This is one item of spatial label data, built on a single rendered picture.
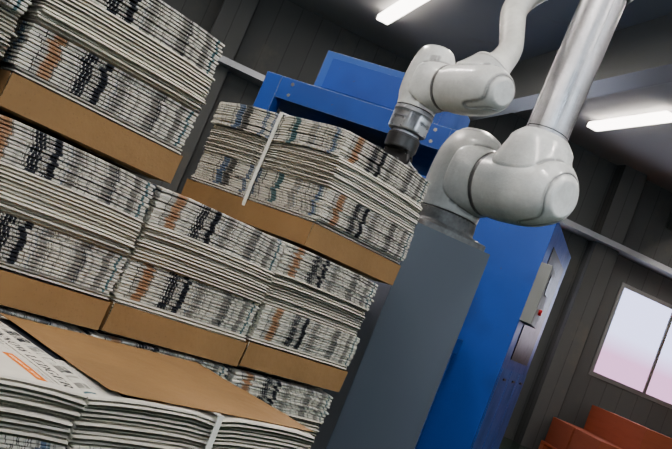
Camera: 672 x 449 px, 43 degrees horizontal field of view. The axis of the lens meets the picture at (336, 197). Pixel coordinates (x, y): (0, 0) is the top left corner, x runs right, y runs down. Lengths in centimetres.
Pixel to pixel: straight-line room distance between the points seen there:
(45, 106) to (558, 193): 112
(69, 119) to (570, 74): 120
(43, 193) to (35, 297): 14
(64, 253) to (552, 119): 116
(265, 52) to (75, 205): 753
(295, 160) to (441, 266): 55
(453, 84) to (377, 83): 189
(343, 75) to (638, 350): 725
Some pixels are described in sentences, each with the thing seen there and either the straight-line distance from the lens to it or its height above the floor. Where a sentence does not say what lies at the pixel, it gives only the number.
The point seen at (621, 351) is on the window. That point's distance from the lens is 1027.
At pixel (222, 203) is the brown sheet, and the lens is 165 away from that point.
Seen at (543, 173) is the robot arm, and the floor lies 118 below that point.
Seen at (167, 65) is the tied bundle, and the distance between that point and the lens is 121.
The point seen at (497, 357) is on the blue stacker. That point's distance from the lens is 553.
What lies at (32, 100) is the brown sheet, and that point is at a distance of 112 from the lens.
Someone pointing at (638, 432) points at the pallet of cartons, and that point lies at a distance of 907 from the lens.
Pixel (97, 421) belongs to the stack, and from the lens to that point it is 93.
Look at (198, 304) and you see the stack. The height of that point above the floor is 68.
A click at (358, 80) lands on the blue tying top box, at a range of 369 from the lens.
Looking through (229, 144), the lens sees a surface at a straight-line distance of 171.
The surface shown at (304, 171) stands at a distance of 154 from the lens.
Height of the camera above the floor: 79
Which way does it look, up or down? 6 degrees up
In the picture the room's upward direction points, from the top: 23 degrees clockwise
